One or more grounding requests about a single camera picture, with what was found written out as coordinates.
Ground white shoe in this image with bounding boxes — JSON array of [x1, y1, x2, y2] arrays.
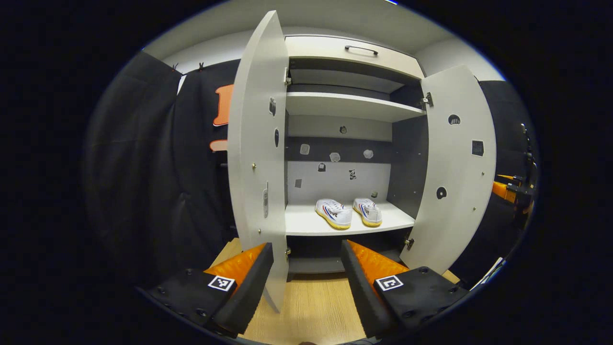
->
[[353, 197, 383, 228], [315, 199, 353, 230]]

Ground cabinet door with headphones sticker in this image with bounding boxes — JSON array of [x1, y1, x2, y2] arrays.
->
[[400, 65, 497, 275]]

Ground black backdrop cloth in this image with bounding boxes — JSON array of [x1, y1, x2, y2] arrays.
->
[[84, 50, 539, 288]]

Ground grey shoe cabinet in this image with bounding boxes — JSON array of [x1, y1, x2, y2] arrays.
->
[[227, 11, 497, 314]]

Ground white cabinet shelf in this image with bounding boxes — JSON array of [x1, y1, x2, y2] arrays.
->
[[285, 200, 416, 237], [286, 92, 426, 123]]

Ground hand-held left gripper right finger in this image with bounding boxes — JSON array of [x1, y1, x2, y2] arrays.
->
[[341, 240, 470, 336]]

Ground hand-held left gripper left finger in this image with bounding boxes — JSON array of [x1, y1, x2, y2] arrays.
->
[[146, 242, 274, 336]]

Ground cabinet door with camera sticker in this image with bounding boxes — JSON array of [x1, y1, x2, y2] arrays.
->
[[227, 11, 290, 314]]

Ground white box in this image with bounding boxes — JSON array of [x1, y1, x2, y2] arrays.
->
[[472, 257, 506, 290]]

